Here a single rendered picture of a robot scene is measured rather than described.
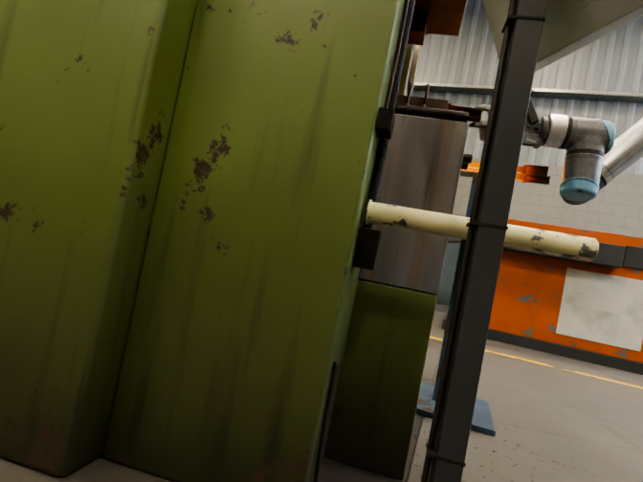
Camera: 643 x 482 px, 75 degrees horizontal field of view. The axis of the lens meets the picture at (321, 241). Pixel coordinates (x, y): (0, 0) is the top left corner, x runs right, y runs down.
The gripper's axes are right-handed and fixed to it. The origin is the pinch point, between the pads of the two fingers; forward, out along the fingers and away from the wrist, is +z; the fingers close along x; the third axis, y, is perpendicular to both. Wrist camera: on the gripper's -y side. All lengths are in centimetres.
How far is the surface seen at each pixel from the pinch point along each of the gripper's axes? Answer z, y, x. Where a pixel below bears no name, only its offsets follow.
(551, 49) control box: -6, 7, -51
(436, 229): 6, 39, -39
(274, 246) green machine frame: 37, 49, -45
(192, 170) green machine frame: 58, 36, -45
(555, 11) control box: -5, 3, -55
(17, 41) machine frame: 97, 17, -55
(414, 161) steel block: 13.5, 20.3, -16.2
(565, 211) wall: -260, -116, 717
